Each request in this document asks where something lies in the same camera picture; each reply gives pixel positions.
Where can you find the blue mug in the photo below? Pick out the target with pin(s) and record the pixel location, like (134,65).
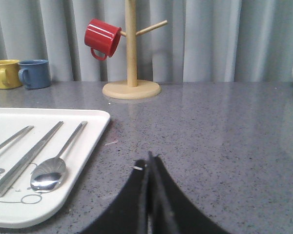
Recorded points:
(34,74)

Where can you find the yellow mug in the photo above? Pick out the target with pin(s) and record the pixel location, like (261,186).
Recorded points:
(9,77)

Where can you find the wooden mug tree stand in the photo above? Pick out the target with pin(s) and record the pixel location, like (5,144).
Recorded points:
(132,87)

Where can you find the silver fork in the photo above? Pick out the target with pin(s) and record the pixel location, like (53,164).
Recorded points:
(11,141)

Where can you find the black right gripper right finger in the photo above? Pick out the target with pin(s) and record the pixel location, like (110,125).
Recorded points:
(170,210)

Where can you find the grey curtain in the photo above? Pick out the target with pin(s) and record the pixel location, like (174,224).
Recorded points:
(204,40)

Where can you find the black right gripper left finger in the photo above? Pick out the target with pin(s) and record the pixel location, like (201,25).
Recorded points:
(127,214)

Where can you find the red mug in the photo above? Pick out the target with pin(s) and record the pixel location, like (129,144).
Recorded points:
(102,38)

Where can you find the silver chopstick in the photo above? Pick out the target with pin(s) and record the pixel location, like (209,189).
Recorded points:
(31,157)
(22,161)

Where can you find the silver spoon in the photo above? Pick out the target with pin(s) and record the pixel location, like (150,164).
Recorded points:
(49,174)

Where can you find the cream rabbit serving tray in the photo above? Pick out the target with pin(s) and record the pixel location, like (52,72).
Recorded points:
(20,206)

